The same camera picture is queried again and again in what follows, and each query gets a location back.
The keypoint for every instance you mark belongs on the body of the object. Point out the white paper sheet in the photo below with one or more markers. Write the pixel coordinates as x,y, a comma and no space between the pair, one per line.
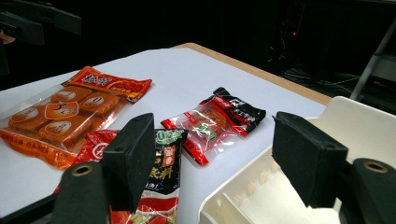
186,71

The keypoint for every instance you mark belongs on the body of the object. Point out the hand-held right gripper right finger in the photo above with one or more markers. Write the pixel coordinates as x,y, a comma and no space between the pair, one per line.
311,158

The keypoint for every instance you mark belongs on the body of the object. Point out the small red black snack packet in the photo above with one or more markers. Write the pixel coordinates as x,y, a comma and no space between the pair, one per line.
214,124

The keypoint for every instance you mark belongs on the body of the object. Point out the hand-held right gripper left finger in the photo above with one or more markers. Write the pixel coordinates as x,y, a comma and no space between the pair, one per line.
130,161

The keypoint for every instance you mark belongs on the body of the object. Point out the grey metal stand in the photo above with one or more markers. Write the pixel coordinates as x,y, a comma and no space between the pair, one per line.
373,59

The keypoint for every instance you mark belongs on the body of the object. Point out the orange snack packet clear window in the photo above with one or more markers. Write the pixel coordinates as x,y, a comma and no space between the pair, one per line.
62,109

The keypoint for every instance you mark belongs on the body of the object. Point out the black red seasoning packet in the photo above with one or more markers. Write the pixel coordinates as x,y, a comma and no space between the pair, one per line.
168,161

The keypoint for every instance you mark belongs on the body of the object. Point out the white plastic container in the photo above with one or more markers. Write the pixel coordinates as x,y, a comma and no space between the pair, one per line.
358,124

